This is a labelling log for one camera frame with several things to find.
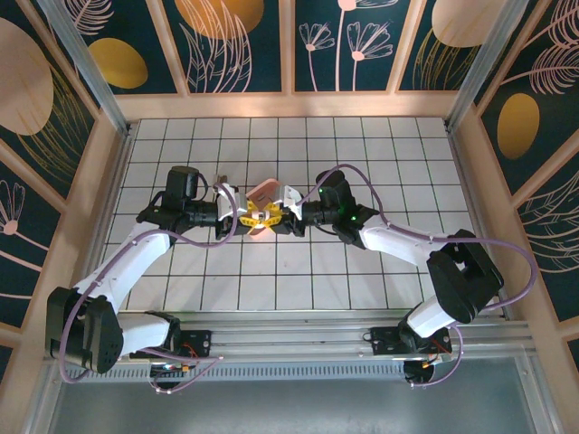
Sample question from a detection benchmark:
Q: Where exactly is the pink plastic tray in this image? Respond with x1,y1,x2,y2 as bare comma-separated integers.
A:
245,178,282,237

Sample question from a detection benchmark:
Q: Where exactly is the grey metal sheet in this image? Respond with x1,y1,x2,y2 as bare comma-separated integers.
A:
43,356,551,434

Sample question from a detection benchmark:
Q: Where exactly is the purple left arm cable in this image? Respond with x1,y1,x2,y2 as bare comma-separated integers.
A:
60,174,236,395

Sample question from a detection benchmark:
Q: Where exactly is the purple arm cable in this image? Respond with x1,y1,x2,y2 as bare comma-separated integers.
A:
60,174,236,395
300,163,539,389

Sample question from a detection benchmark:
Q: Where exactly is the aluminium side rail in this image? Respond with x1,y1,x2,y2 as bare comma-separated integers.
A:
445,126,515,322
79,133,135,290

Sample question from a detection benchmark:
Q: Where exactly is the aluminium mounting rail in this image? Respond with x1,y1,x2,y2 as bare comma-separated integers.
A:
44,311,537,363

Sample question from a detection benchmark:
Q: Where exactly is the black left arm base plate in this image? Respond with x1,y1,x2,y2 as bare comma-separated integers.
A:
174,328,214,362

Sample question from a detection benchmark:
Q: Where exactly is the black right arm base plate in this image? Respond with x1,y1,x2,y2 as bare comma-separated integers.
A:
369,325,452,358

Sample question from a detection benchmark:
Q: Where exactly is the perforated grey cable duct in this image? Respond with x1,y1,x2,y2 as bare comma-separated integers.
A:
61,363,411,384

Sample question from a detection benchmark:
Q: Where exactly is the circuit board with orange wires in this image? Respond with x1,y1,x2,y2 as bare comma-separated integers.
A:
148,359,200,379
403,352,453,385

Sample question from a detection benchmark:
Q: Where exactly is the aluminium frame post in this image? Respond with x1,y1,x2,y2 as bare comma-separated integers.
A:
35,0,132,137
445,0,542,132

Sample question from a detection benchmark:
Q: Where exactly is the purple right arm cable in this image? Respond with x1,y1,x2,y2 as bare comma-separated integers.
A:
300,163,539,389

